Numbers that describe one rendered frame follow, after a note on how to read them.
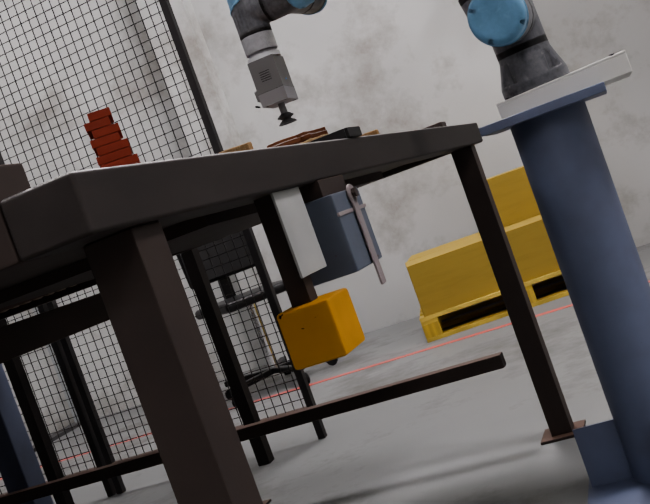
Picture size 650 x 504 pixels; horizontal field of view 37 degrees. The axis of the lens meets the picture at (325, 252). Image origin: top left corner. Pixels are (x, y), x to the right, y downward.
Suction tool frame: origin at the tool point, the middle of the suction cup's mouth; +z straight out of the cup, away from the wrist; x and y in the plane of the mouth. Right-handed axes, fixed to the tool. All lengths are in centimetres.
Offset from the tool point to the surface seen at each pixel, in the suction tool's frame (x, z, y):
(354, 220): 24, 25, 68
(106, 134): -66, -22, -47
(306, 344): 17, 38, 90
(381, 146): 24.9, 14.1, 33.5
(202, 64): -151, -99, -390
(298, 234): 20, 24, 85
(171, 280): 17, 24, 121
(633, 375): 53, 77, -2
